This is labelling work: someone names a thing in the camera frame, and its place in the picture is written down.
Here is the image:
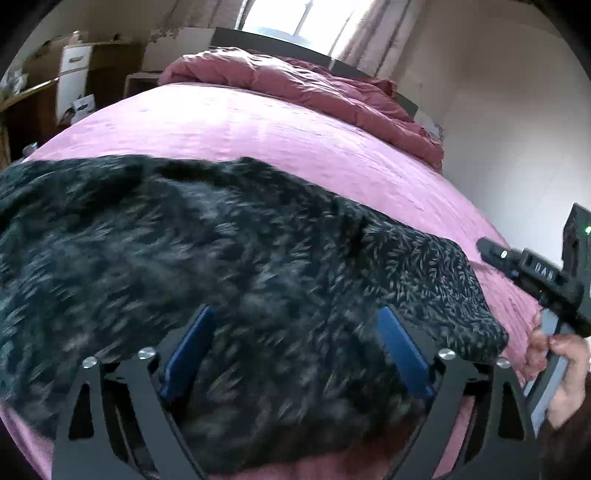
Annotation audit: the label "blue and white box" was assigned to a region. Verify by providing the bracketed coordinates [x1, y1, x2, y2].
[68, 94, 98, 123]

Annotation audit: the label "wooden nightstand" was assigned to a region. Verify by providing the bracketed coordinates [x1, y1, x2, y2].
[123, 71, 168, 99]

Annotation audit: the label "person's right forearm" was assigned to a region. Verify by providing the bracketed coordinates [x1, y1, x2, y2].
[539, 406, 591, 480]

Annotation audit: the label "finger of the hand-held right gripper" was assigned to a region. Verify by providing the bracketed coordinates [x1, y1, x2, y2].
[476, 236, 526, 279]

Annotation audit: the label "person's right hand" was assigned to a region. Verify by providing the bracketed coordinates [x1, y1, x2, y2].
[525, 329, 591, 428]

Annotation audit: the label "bright window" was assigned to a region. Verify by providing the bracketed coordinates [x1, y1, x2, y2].
[239, 0, 362, 57]

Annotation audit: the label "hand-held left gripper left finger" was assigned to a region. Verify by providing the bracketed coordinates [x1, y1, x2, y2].
[51, 304, 219, 480]

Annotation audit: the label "dark leaf print pants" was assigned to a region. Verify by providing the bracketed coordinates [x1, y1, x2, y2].
[0, 154, 509, 474]

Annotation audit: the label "patterned curtain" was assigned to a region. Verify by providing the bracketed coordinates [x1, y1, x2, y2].
[332, 0, 433, 78]

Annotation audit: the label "white drawer cabinet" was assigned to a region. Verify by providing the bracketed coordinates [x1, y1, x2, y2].
[55, 43, 96, 126]

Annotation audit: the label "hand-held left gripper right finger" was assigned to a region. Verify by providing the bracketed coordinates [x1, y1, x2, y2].
[375, 304, 542, 480]

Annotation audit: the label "wooden desk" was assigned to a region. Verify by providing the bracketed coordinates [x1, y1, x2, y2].
[0, 41, 145, 163]

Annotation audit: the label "mauve duvet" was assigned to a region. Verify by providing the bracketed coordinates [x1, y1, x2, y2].
[157, 49, 445, 175]

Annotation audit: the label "dark grey headboard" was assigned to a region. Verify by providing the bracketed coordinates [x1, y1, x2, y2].
[210, 27, 419, 124]

